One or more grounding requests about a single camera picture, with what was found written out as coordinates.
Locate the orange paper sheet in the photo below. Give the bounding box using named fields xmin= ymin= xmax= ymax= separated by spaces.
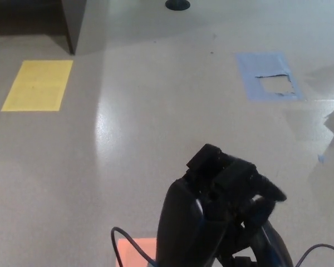
xmin=115 ymin=237 xmax=158 ymax=267

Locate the yellow paper sheet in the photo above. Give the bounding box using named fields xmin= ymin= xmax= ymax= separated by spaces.
xmin=0 ymin=60 xmax=74 ymax=112

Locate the blue tape floor patch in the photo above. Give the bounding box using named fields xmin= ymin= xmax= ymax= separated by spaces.
xmin=235 ymin=51 xmax=304 ymax=101

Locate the black round floor base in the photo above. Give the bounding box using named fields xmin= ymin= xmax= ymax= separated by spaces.
xmin=165 ymin=0 xmax=191 ymax=9

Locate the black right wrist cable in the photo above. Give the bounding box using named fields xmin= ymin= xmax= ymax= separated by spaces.
xmin=292 ymin=243 xmax=334 ymax=267

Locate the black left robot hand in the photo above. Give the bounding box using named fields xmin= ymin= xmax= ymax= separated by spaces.
xmin=155 ymin=143 xmax=257 ymax=267

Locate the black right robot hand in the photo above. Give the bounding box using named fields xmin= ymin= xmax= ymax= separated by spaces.
xmin=228 ymin=174 xmax=294 ymax=267

